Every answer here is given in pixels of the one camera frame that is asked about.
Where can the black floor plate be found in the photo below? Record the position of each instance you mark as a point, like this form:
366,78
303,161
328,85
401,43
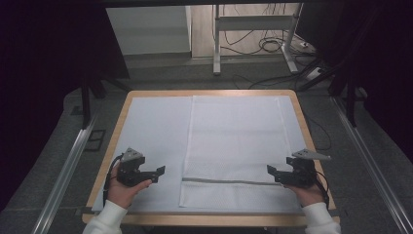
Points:
95,139

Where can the black tape strip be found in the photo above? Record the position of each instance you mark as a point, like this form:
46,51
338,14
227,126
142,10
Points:
334,213
85,211

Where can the white cabinet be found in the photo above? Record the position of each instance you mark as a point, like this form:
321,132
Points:
147,29

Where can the white table mat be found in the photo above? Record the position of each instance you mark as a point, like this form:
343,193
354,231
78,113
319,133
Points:
156,136

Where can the white power strip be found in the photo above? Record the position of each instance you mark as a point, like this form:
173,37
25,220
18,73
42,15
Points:
314,73

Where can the silver metal floor rail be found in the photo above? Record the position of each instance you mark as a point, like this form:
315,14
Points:
370,162
65,175

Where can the person's left hand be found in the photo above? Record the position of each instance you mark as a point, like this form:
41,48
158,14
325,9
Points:
121,193

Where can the wooden table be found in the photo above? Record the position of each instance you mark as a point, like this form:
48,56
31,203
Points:
112,149

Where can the white cloth with grey stripe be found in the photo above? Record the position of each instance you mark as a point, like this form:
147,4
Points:
233,146

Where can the dark curtain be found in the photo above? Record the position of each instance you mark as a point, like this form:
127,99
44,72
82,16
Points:
386,65
39,81

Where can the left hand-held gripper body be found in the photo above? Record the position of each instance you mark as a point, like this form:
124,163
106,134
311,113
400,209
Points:
129,172

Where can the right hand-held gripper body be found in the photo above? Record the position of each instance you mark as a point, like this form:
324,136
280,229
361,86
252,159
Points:
302,172

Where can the white metal desk frame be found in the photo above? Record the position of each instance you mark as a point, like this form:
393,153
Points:
251,23

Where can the person's right hand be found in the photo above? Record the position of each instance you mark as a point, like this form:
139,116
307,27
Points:
308,194

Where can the black metal stand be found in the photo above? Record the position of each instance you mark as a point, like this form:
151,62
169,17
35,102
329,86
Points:
350,97
86,104

